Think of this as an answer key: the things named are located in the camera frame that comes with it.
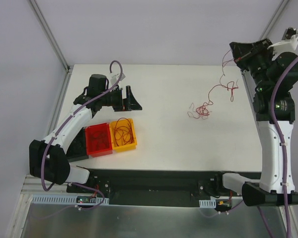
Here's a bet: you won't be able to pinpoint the black plastic bin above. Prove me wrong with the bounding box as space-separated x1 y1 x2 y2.
66 128 89 163

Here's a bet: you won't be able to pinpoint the red and black wires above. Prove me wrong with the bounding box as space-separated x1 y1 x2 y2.
187 49 239 121

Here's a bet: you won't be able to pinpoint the left aluminium frame post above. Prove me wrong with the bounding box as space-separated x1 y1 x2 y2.
27 0 71 72

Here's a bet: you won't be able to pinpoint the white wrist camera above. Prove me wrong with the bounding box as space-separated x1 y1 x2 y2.
267 27 298 55
110 72 126 87

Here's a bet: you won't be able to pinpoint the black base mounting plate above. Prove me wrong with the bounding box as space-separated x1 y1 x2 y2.
64 167 264 208

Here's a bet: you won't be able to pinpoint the brown wire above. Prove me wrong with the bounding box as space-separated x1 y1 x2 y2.
90 131 110 151

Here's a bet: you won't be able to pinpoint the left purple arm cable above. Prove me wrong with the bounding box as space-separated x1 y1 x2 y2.
29 60 124 220

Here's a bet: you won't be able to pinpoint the yellow plastic bin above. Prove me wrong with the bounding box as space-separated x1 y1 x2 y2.
109 118 138 153

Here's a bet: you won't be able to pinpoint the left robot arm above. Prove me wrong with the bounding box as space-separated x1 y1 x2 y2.
29 74 142 193

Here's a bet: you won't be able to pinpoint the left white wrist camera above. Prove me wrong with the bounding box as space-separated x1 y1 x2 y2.
110 72 126 87

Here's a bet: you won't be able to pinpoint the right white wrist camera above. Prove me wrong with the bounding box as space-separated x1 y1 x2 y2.
267 27 298 55

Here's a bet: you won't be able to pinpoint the aluminium frame post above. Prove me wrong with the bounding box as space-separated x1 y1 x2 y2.
27 0 71 72
259 0 292 40

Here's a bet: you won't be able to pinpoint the right aluminium frame post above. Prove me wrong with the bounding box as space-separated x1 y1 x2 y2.
259 0 292 40

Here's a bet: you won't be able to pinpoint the red plastic bin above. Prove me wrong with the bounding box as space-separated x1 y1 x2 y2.
85 123 113 158

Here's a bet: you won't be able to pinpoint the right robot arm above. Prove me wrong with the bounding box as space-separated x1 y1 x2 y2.
214 39 298 207

